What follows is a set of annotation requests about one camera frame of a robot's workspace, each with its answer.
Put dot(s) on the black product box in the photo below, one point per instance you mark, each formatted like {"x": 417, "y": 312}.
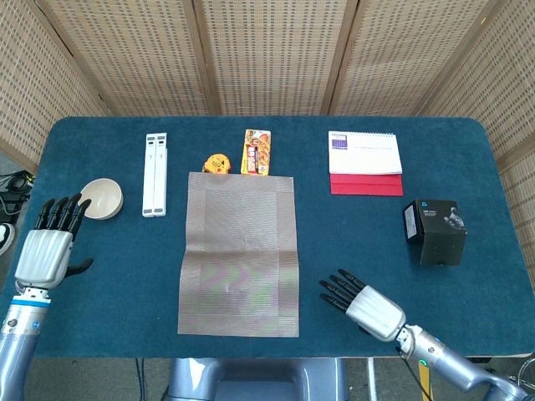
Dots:
{"x": 439, "y": 234}

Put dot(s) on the white spiral desk calendar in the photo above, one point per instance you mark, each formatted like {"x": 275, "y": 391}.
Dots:
{"x": 368, "y": 156}

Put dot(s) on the black and white shoe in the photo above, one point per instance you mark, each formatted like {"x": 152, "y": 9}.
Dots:
{"x": 6, "y": 236}

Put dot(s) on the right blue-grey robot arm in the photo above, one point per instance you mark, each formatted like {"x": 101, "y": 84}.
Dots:
{"x": 455, "y": 363}

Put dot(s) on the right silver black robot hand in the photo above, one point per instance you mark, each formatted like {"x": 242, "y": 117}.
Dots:
{"x": 376, "y": 313}

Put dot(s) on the blue-grey robot torso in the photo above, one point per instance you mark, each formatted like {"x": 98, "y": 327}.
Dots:
{"x": 259, "y": 380}

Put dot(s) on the white folding laptop stand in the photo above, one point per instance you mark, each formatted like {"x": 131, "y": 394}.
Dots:
{"x": 154, "y": 175}

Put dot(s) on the yellow floor tape strip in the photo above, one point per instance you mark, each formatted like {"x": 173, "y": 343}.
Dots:
{"x": 424, "y": 382}

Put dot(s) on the white table leg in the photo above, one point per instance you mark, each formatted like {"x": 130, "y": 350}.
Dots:
{"x": 370, "y": 380}

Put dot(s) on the grey woven placemat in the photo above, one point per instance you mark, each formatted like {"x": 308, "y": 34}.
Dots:
{"x": 240, "y": 250}

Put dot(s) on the woven folding screen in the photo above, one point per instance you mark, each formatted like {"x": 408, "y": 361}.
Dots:
{"x": 271, "y": 54}

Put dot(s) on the red folder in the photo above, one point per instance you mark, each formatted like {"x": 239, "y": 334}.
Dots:
{"x": 365, "y": 186}

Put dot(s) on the yellow tape measure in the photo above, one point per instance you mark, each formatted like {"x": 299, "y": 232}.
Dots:
{"x": 216, "y": 164}

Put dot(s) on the yellow food box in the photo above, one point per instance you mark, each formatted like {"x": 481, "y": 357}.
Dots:
{"x": 256, "y": 152}

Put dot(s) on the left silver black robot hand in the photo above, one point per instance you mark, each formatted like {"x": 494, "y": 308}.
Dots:
{"x": 44, "y": 259}

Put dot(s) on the blue table cloth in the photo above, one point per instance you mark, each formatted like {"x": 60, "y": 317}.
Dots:
{"x": 355, "y": 234}

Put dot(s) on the beige bowl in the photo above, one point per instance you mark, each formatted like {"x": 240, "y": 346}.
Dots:
{"x": 106, "y": 200}

